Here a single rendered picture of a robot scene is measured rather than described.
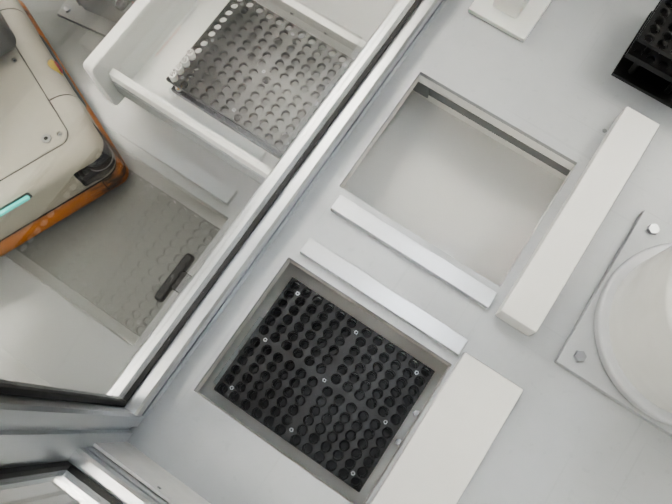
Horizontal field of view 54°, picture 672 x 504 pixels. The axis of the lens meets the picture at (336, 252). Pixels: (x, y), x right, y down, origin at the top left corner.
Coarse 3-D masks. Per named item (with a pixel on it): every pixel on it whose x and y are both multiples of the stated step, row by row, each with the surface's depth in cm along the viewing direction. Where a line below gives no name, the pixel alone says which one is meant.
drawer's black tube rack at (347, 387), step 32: (288, 320) 90; (320, 320) 90; (352, 320) 89; (256, 352) 85; (288, 352) 85; (320, 352) 85; (352, 352) 88; (384, 352) 85; (224, 384) 87; (256, 384) 87; (288, 384) 84; (320, 384) 84; (352, 384) 84; (384, 384) 87; (416, 384) 87; (256, 416) 86; (288, 416) 86; (320, 416) 83; (352, 416) 83; (384, 416) 83; (320, 448) 82; (352, 448) 82; (384, 448) 82; (352, 480) 84
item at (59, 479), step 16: (0, 480) 50; (16, 480) 52; (32, 480) 54; (48, 480) 56; (64, 480) 59; (80, 480) 62; (0, 496) 47; (16, 496) 49; (32, 496) 51; (48, 496) 53; (64, 496) 55; (80, 496) 58; (96, 496) 61
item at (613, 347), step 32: (640, 224) 83; (640, 256) 80; (608, 288) 79; (640, 288) 71; (608, 320) 78; (640, 320) 70; (576, 352) 79; (608, 352) 77; (640, 352) 71; (608, 384) 78; (640, 384) 74; (640, 416) 78
